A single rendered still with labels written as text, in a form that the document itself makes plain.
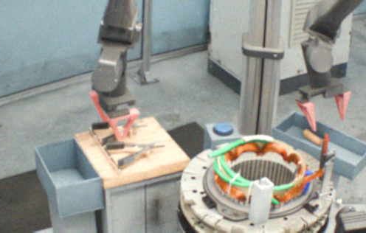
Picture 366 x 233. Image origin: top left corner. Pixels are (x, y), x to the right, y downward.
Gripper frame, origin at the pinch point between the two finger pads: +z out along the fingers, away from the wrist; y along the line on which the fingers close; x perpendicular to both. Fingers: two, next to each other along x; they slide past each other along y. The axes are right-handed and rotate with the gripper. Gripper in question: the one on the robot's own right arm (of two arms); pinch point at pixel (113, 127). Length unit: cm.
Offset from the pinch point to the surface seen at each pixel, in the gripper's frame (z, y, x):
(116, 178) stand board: 3.2, 13.7, -5.4
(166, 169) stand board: 3.8, 14.0, 6.0
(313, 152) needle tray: 4.1, 22.7, 39.4
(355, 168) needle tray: 3, 34, 44
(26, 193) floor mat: 108, -122, 7
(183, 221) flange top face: 7.3, 27.6, 2.8
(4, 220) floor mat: 108, -107, -11
